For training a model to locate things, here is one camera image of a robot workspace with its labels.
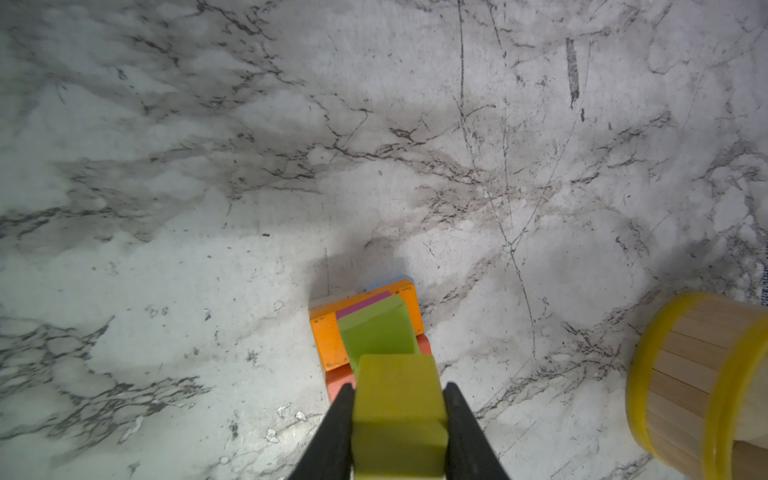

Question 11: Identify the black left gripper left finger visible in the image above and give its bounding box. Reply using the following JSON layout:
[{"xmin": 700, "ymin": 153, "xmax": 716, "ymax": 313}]
[{"xmin": 289, "ymin": 384, "xmax": 355, "ymax": 480}]

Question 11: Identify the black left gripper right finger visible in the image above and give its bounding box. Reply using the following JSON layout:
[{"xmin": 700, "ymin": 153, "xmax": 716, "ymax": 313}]
[{"xmin": 443, "ymin": 382, "xmax": 510, "ymax": 480}]

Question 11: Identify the yellow-green cube block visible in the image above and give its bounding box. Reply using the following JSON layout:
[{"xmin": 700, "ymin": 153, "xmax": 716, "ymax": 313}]
[{"xmin": 351, "ymin": 354, "xmax": 449, "ymax": 479}]

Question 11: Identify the orange rectangular block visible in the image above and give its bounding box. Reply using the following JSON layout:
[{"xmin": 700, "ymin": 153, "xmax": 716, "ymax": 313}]
[{"xmin": 309, "ymin": 276, "xmax": 425, "ymax": 372}]

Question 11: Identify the magenta cube block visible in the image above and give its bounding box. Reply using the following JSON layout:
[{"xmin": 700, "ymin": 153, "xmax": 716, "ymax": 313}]
[{"xmin": 335, "ymin": 291, "xmax": 392, "ymax": 320}]

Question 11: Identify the light blue rectangular block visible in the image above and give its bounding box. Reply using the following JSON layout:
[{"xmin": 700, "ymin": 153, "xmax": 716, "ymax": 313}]
[{"xmin": 365, "ymin": 275, "xmax": 413, "ymax": 291}]

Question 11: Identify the lime green cube block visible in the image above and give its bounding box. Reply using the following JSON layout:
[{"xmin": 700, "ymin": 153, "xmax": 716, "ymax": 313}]
[{"xmin": 338, "ymin": 295, "xmax": 420, "ymax": 374}]

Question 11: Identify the yellow wooden bucket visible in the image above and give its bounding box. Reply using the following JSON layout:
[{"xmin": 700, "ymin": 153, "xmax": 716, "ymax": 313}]
[{"xmin": 626, "ymin": 293, "xmax": 767, "ymax": 479}]

